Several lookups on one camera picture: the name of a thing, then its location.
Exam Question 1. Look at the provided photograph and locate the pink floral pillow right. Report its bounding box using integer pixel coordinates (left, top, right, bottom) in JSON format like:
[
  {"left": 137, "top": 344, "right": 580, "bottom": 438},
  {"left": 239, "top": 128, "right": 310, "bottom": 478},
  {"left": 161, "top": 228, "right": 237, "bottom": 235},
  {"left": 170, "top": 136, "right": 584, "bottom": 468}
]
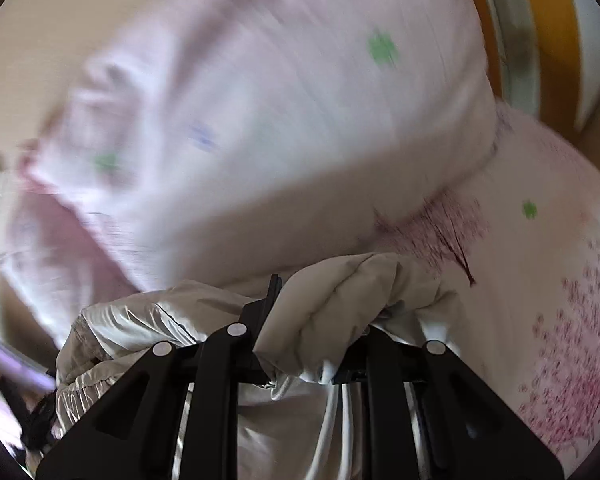
[{"left": 2, "top": 0, "right": 496, "bottom": 346}]

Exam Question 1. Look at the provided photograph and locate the beige puffer jacket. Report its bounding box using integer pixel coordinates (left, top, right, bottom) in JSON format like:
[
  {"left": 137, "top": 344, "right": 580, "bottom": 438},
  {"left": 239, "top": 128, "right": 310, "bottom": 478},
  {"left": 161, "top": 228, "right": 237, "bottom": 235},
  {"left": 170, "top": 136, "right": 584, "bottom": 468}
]
[{"left": 56, "top": 254, "right": 472, "bottom": 479}]

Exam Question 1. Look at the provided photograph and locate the pink floral bed sheet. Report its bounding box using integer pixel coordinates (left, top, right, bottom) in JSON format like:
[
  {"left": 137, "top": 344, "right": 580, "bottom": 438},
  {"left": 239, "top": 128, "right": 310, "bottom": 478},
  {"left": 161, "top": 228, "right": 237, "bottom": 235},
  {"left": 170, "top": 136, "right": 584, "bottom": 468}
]
[{"left": 376, "top": 103, "right": 600, "bottom": 474}]

